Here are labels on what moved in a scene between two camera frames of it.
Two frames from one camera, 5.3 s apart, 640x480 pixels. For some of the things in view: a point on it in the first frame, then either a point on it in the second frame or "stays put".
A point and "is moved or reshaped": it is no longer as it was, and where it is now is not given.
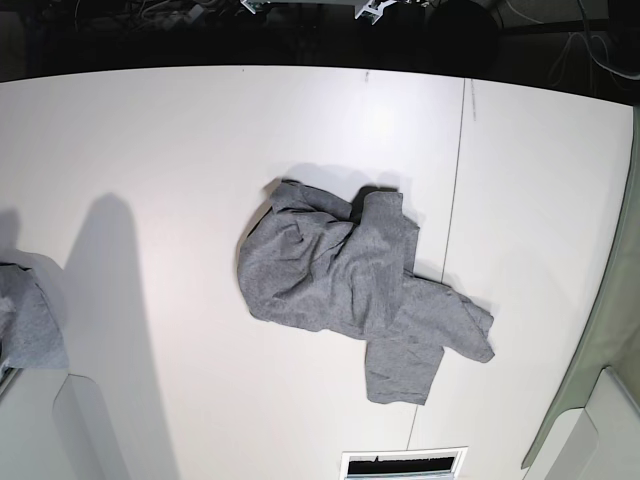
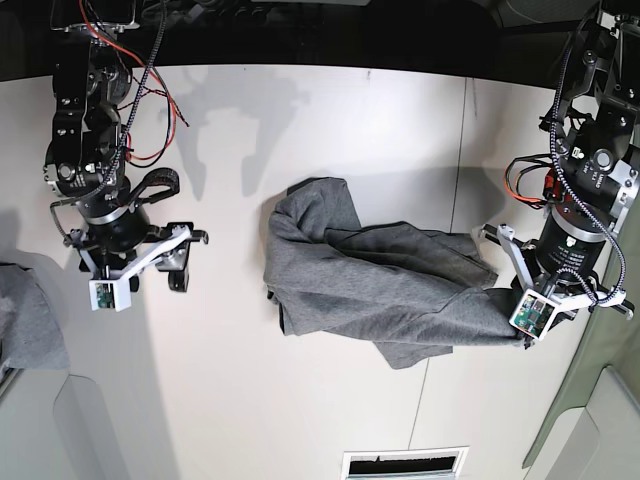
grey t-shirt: x=312 y=262 is moved or reshaped
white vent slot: x=419 y=464 stays put
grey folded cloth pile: x=29 y=334 stays put
